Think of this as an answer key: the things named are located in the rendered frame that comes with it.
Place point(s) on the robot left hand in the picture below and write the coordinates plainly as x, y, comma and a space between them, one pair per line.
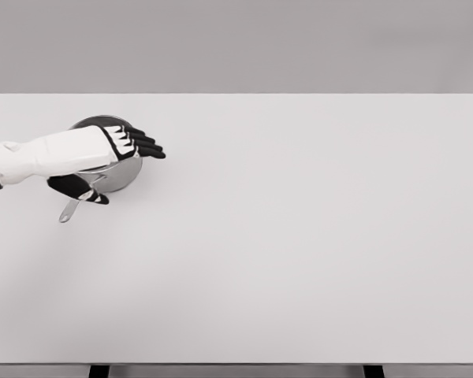
79, 151

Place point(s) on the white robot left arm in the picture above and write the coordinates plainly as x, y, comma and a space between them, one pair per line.
12, 161

